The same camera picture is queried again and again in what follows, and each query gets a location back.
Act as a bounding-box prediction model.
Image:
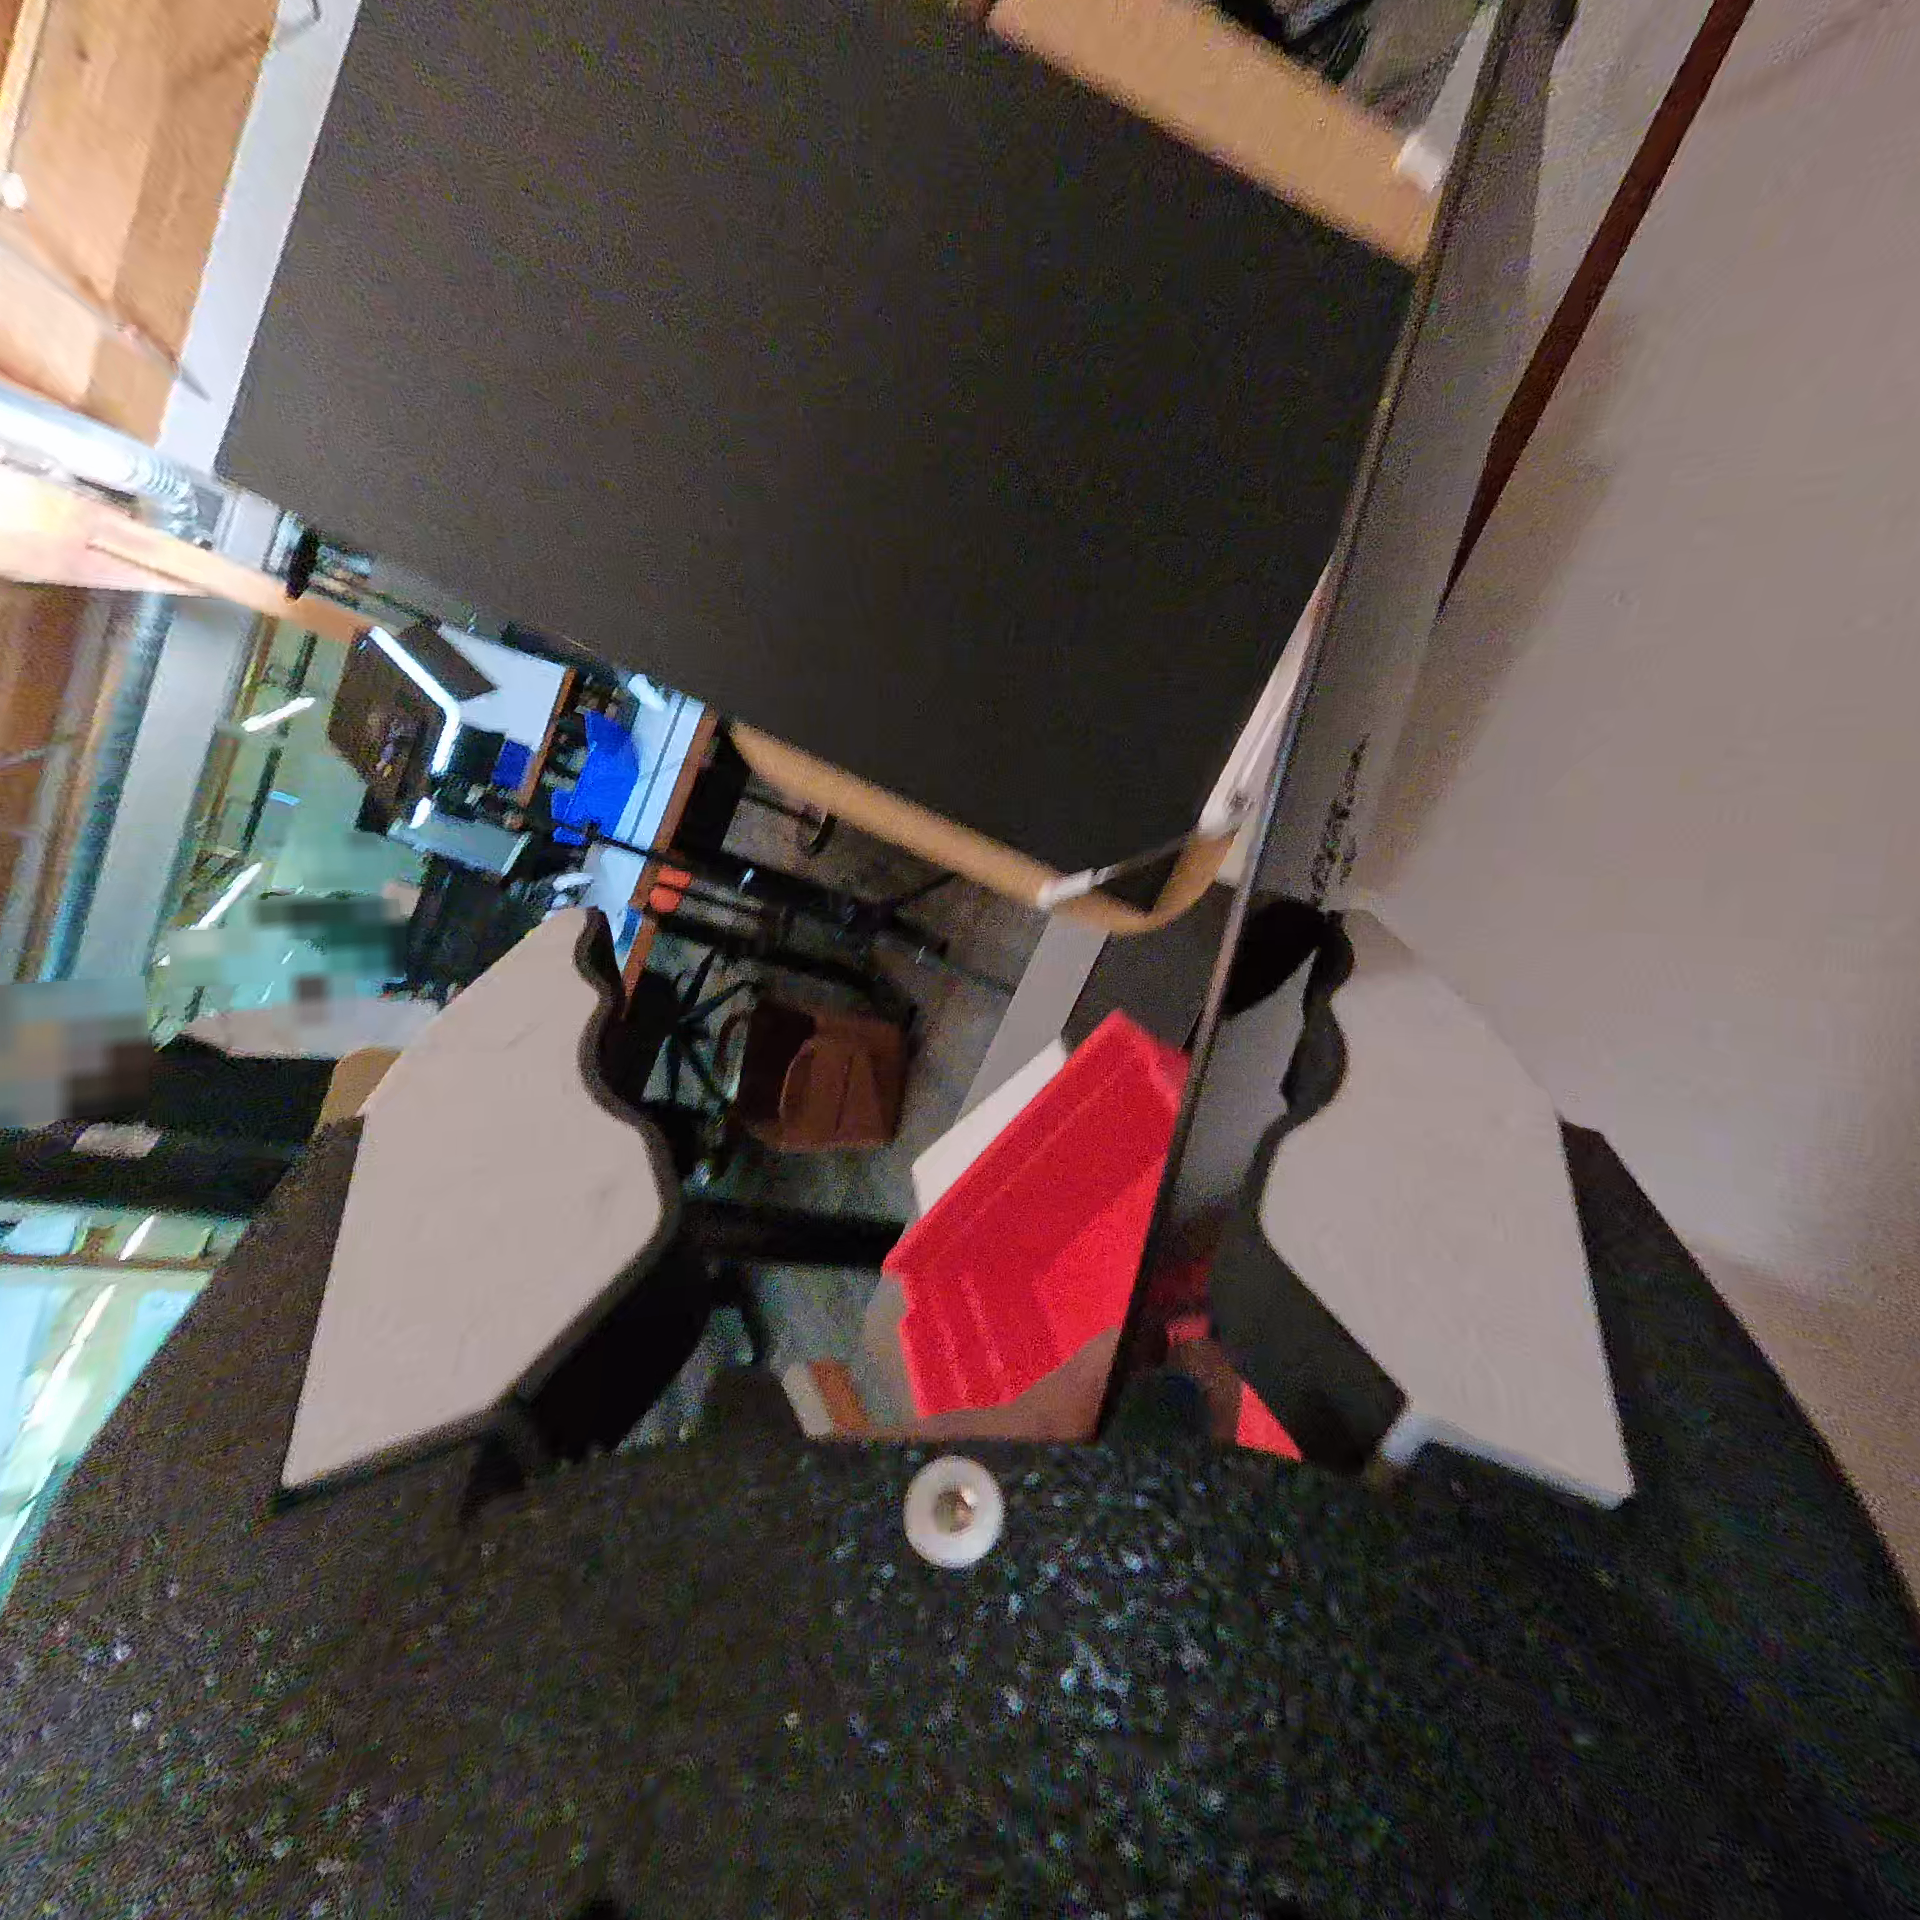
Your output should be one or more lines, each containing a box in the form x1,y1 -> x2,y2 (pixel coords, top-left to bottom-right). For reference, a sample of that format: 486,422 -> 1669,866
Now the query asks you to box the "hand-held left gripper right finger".
1208,908 -> 1637,1508

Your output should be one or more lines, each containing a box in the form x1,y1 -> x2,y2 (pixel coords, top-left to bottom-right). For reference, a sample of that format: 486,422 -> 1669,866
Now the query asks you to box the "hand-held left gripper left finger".
275,903 -> 723,1503

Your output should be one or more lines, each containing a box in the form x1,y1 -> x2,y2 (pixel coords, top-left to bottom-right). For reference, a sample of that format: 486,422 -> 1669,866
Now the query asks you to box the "red plastic bin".
878,1010 -> 1199,1427

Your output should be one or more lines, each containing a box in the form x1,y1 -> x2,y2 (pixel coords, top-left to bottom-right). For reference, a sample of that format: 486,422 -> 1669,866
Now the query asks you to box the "black glossy panel device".
1100,0 -> 1578,1443

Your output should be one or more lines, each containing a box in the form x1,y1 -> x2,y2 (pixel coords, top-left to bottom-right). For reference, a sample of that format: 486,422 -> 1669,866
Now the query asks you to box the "person's left hand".
810,1356 -> 1114,1447

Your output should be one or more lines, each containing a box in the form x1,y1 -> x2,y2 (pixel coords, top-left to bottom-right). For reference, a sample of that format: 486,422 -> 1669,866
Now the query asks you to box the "black tripod stand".
656,839 -> 957,1056

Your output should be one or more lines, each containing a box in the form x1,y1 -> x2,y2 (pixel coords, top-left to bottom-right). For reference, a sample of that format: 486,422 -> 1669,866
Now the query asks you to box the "blue storage bin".
549,712 -> 652,845

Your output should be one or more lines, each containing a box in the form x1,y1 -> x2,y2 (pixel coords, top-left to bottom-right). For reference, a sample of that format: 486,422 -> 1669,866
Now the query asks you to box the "black board wooden rim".
216,0 -> 1451,942

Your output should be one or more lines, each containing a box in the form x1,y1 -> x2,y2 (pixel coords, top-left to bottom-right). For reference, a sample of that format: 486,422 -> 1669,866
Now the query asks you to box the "silver ventilation duct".
0,382 -> 228,553

